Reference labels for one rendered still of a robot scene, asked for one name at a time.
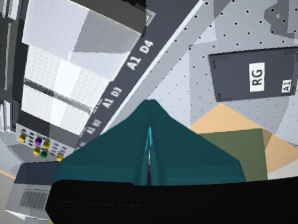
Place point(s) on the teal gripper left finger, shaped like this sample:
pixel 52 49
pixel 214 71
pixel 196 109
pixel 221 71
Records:
pixel 121 154

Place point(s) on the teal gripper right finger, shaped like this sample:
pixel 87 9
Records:
pixel 179 156

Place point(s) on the purple cylinder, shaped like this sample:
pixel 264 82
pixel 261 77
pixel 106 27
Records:
pixel 38 140

